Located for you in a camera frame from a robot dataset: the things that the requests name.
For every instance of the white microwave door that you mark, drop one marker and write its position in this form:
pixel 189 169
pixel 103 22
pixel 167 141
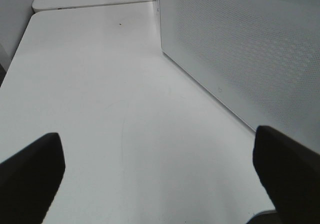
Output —
pixel 260 58

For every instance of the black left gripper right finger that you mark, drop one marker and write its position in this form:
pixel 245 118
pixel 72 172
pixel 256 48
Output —
pixel 289 172

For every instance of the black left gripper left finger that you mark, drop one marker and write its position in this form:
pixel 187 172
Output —
pixel 30 180

